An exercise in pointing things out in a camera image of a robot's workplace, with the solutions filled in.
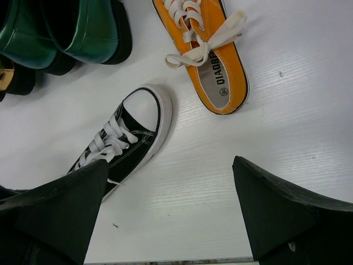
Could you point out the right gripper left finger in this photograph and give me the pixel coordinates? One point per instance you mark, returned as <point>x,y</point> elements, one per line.
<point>52,223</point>

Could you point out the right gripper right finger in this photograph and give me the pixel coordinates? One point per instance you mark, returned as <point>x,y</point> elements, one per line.
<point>288,224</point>

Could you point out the black sneaker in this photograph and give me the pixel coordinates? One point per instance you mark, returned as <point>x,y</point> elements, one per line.
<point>134,133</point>

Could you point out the orange sneaker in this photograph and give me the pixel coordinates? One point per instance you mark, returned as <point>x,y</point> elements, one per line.
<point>204,36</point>

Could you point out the gold loafer right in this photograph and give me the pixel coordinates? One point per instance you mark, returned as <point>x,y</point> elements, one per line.
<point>16,79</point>

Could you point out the green loafer left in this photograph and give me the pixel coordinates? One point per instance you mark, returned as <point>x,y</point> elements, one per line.
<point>26,41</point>

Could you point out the green loafer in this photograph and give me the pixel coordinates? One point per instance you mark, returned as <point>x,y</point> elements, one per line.
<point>26,41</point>
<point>90,31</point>

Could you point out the green loafer right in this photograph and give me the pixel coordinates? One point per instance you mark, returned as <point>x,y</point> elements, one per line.
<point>90,31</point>

